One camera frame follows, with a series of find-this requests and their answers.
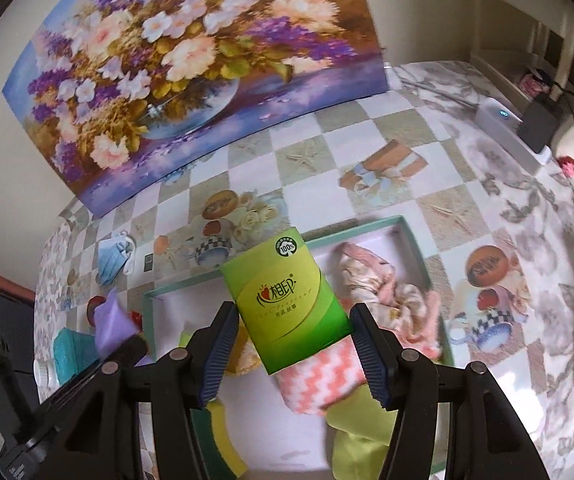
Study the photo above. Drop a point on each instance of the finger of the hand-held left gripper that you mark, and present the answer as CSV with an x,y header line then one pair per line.
x,y
97,382

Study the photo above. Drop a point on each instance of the white electronic device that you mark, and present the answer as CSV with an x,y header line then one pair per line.
x,y
502,127

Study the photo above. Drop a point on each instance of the white shelf unit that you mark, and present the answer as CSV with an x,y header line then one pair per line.
x,y
527,20

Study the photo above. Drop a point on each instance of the green scouring sponge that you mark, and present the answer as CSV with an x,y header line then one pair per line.
x,y
217,440

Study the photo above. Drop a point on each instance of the pink white zigzag cloth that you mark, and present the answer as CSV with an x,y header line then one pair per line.
x,y
317,375

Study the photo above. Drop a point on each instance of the pink packet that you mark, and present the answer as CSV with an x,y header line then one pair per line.
x,y
534,85

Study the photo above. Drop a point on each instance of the flower painting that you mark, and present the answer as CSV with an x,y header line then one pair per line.
x,y
192,70

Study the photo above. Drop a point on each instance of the purple cloth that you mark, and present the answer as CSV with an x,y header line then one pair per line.
x,y
114,325

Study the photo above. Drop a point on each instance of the pink floral cloth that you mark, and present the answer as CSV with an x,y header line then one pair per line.
x,y
402,300

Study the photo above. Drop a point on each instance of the white tray box teal rim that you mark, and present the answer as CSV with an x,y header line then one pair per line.
x,y
192,305

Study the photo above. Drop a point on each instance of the teal plastic lidded box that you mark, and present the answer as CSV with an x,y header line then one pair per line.
x,y
74,355

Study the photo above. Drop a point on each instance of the lime green cloth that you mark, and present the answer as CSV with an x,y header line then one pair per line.
x,y
357,445

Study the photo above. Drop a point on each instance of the black power adapter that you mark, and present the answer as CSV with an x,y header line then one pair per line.
x,y
542,122

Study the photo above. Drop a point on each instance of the printed checkered tablecloth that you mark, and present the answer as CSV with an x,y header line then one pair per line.
x,y
417,125

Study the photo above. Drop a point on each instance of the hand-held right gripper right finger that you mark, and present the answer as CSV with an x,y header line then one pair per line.
x,y
369,355

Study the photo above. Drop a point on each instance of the green tissue packet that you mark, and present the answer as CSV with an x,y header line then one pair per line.
x,y
287,300

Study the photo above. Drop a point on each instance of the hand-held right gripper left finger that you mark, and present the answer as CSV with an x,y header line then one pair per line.
x,y
217,355

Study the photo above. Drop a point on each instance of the yellow cloth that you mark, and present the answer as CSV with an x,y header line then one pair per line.
x,y
244,357

